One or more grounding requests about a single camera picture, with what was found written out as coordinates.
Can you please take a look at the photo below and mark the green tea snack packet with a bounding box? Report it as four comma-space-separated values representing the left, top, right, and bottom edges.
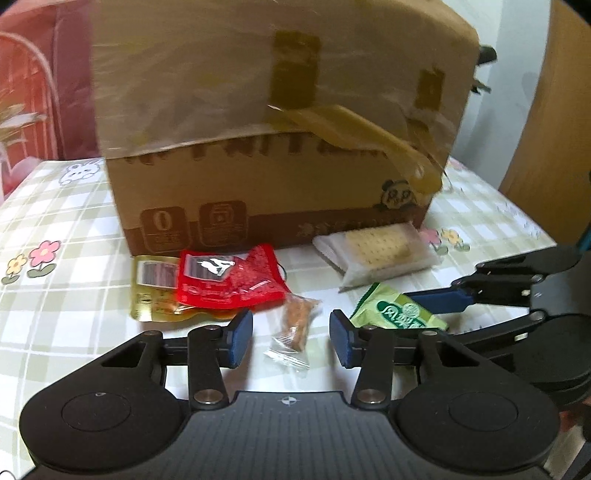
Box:
349, 283, 448, 331

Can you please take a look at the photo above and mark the red snack packet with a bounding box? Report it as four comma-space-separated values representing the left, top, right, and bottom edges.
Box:
176, 244, 290, 311

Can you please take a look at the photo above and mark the gold snack packet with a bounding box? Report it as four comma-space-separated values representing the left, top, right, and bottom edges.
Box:
130, 255, 238, 323

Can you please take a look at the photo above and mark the small clear nut candy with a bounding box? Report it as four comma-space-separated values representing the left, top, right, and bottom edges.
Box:
264, 294, 322, 371

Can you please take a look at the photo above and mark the cracker biscuit packet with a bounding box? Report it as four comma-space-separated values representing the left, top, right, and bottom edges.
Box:
312, 223, 440, 291

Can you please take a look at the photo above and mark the wooden door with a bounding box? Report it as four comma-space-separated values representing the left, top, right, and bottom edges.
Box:
500, 1, 590, 244

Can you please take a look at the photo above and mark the cardboard box with plastic liner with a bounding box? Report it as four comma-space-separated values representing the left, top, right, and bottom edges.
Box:
92, 1, 480, 255

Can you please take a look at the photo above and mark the black exercise bike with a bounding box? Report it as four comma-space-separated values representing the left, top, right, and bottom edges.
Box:
471, 44, 498, 95

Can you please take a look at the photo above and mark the printed pink backdrop cloth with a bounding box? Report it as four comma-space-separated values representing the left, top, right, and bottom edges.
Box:
1, 1, 99, 199

